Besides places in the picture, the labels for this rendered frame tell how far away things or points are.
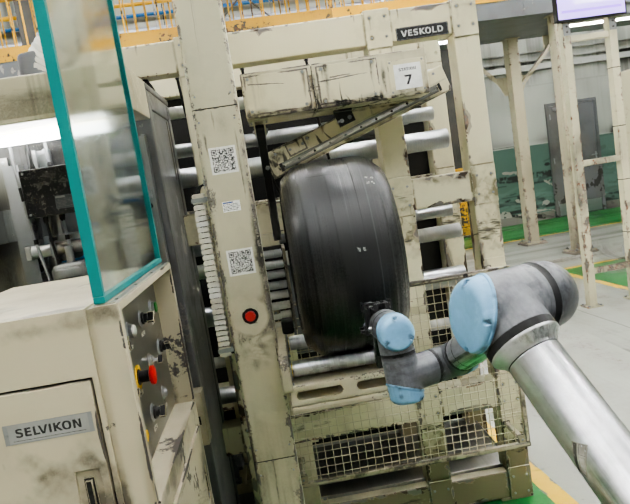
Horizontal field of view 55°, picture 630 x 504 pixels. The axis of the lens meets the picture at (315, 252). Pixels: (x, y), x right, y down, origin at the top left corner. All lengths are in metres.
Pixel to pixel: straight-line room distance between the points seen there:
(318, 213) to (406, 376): 0.50
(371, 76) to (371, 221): 0.63
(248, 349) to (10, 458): 0.80
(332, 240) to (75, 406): 0.75
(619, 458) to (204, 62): 1.37
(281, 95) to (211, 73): 0.33
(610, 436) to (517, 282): 0.25
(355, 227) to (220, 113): 0.50
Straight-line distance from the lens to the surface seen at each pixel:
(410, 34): 2.42
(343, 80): 2.03
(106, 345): 1.09
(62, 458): 1.17
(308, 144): 2.13
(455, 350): 1.30
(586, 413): 0.91
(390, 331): 1.26
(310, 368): 1.73
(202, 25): 1.78
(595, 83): 12.74
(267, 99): 2.00
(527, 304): 0.95
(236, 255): 1.74
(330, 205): 1.58
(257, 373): 1.81
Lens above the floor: 1.42
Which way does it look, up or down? 7 degrees down
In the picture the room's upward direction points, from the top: 9 degrees counter-clockwise
